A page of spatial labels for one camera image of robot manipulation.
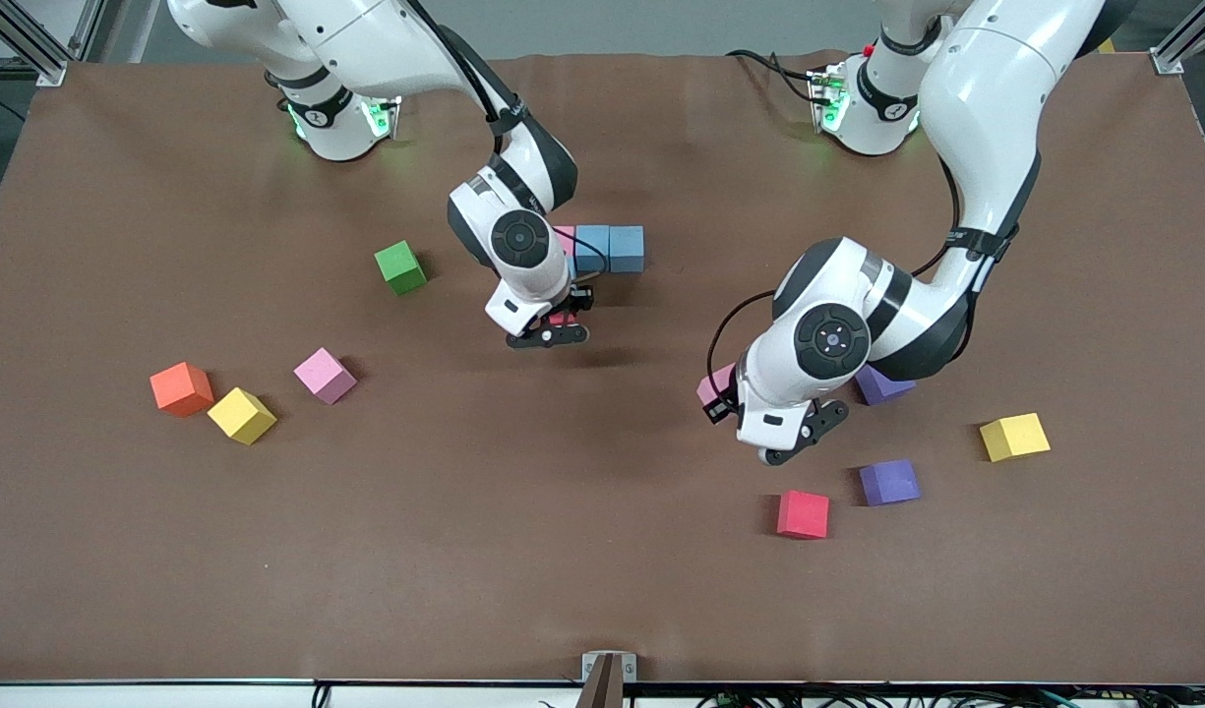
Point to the pink foam cube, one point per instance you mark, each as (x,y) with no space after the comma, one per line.
(566,236)
(324,376)
(712,385)

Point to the orange foam cube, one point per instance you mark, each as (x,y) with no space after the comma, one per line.
(181,390)

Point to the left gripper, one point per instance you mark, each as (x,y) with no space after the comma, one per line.
(726,401)

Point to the green foam cube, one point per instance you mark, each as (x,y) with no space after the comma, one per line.
(399,267)

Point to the metal base connector box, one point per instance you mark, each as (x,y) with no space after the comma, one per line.
(381,116)
(826,98)

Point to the purple foam cube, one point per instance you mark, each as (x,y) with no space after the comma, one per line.
(889,483)
(882,386)

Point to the yellow foam cube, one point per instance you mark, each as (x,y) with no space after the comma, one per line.
(1014,438)
(240,417)

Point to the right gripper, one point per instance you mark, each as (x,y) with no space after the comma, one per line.
(580,298)

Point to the red foam cube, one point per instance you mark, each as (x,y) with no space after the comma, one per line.
(803,515)
(563,318)

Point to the metal table edge bracket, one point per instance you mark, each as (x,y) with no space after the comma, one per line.
(609,678)

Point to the aluminium frame post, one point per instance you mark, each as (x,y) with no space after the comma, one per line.
(49,71)
(1168,61)

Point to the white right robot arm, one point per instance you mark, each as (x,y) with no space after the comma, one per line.
(366,39)

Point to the brown table mat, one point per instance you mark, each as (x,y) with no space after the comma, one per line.
(602,590)

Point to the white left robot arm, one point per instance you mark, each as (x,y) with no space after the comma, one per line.
(986,98)

